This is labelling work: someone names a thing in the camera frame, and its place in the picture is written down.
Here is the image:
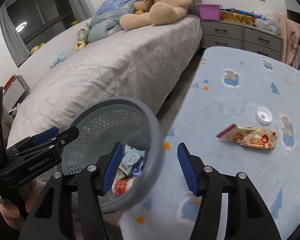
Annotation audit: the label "white blue mask package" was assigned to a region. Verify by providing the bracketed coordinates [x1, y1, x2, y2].
[119, 144, 146, 176]

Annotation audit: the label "red white paper cup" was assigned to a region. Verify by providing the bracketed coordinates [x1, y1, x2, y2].
[111, 178, 139, 196]

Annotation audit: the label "red gold snack wrapper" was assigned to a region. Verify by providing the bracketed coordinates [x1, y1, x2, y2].
[216, 124, 277, 150]

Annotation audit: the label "grey perforated trash basket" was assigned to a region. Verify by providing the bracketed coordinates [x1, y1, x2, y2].
[56, 96, 164, 213]

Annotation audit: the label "person's left hand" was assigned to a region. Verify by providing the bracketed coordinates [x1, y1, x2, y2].
[0, 179, 39, 231]

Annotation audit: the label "white panel with red corner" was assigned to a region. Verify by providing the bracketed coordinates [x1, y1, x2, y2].
[3, 75, 30, 112]

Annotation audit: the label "light blue plush toy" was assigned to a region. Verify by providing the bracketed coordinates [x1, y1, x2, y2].
[50, 52, 66, 69]

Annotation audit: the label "grey curtain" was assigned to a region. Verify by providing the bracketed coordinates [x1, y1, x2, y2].
[0, 4, 30, 67]

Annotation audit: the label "yellow plush toy on sill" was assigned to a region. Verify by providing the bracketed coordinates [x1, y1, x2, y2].
[31, 43, 45, 54]

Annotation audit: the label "white bottle cap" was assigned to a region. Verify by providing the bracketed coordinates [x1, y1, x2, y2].
[256, 106, 273, 125]

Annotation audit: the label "green hooded doll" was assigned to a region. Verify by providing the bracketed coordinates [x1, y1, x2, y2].
[75, 23, 90, 51]

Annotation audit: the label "light blue patterned blanket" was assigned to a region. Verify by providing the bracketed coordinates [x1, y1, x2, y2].
[119, 47, 300, 239]

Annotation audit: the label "bed with checkered sheet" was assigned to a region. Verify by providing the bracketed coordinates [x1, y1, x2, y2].
[7, 15, 203, 146]

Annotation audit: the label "light blue folded quilt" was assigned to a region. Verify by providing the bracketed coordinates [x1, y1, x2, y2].
[87, 0, 136, 43]

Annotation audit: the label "dark window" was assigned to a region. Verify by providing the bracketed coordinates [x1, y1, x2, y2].
[5, 0, 76, 50]

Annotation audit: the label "blue patterned pillow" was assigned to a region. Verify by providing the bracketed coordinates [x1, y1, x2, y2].
[95, 0, 131, 15]

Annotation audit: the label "large tan teddy bear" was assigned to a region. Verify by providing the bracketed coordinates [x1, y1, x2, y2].
[120, 0, 193, 30]

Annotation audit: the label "grey drawer dresser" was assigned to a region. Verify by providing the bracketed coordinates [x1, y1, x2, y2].
[200, 20, 283, 61]

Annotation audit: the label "purple plastic box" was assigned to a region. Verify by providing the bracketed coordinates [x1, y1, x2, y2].
[197, 3, 221, 21]

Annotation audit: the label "pink cartoon boards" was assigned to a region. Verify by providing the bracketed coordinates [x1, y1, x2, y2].
[273, 12, 300, 66]

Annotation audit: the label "clear plastic bag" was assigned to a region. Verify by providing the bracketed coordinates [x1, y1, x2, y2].
[255, 14, 280, 35]

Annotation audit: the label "gold wrapped packages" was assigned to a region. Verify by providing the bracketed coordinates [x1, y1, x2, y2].
[221, 8, 262, 25]

